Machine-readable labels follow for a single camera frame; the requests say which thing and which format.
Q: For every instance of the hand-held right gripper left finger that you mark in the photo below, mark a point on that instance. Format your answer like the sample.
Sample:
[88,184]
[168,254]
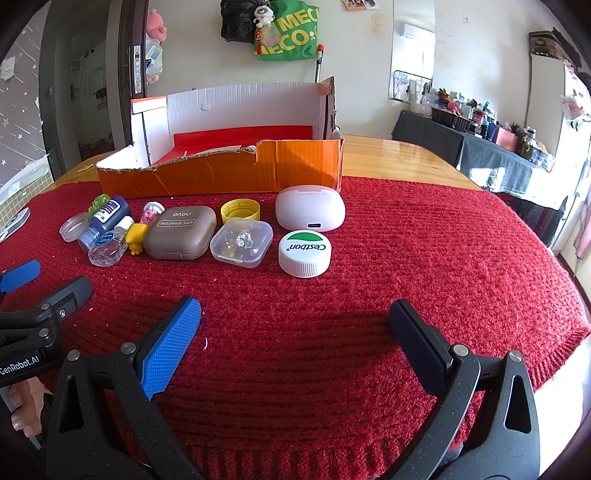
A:
[173,346]

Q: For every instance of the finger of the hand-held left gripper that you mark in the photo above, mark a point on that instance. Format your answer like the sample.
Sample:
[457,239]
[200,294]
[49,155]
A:
[21,273]
[74,290]

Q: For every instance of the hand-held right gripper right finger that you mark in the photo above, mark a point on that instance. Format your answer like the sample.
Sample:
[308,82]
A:
[415,337]

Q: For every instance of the clear eye drop bottle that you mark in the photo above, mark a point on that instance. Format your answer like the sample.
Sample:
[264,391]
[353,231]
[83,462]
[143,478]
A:
[108,251]

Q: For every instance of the clear round lid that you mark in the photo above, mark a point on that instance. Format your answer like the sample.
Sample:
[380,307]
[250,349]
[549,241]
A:
[73,228]

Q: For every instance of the yellow and pink toy figure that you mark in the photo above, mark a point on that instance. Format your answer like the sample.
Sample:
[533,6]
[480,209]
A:
[135,237]

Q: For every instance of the small blue bottle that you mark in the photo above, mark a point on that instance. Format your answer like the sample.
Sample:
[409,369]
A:
[108,214]

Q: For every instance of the green frilly scrunchie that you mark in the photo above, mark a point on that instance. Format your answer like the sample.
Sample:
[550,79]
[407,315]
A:
[99,204]

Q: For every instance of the brown eye shadow case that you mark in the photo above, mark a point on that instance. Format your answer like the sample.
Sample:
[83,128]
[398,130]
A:
[180,233]

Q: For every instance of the small clear plastic box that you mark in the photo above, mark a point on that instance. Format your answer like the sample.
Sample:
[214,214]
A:
[240,242]

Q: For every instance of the white cap with green label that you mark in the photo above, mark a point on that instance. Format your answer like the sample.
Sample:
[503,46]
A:
[304,256]

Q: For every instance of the yellow bottle cap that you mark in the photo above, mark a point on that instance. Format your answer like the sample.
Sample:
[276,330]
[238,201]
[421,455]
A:
[240,212]

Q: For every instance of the white earbuds case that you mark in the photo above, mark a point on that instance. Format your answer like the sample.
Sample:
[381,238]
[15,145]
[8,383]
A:
[309,207]

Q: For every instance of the orange cardboard box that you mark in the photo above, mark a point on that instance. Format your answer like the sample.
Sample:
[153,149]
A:
[221,175]

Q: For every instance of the person's left hand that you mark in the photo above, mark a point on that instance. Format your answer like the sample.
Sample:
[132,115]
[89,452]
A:
[27,406]

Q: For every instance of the red knitted cloth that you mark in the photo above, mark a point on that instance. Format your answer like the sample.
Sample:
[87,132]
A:
[346,300]

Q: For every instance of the grey star printed curtain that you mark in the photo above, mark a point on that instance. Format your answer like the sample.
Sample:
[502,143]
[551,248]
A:
[21,115]

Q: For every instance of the dark brown door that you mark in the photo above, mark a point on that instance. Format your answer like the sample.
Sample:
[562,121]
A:
[131,115]

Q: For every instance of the dark cloth covered table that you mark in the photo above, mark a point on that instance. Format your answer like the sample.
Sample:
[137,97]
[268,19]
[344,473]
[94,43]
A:
[485,157]

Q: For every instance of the red paper liner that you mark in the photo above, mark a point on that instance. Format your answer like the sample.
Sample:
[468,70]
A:
[231,136]

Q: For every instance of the row of cosmetics bottles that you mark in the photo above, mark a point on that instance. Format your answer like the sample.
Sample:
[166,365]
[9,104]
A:
[475,115]

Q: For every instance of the pink plush toy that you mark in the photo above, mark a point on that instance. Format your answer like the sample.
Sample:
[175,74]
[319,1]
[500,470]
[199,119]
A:
[156,25]

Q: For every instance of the black bag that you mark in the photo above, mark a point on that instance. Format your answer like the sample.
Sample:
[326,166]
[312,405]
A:
[235,21]

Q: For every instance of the pink charm with red tassel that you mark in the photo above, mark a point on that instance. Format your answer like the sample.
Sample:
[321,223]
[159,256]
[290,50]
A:
[265,39]

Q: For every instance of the dark patterned cloth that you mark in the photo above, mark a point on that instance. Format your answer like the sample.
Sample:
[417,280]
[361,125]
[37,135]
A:
[549,44]

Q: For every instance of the green tote bag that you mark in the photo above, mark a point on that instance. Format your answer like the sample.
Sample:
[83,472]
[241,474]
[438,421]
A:
[295,37]

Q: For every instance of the wall mirror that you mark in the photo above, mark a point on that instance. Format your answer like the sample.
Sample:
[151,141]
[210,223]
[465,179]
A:
[413,55]

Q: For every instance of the wall photo print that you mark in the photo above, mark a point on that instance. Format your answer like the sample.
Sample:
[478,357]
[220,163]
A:
[358,3]

